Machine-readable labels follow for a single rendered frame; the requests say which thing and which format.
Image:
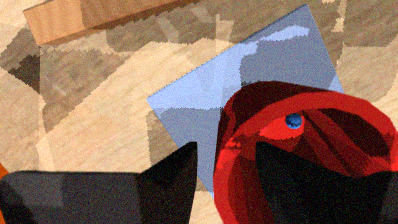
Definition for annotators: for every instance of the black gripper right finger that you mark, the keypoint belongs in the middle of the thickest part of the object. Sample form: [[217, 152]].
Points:
[[301, 192]]

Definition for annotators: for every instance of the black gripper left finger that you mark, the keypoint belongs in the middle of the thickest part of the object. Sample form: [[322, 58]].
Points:
[[162, 194]]

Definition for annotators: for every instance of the blue marble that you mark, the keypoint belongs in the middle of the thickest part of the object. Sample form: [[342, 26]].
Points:
[[293, 121]]

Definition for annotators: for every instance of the red marble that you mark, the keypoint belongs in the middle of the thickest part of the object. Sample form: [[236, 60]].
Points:
[[263, 131]]

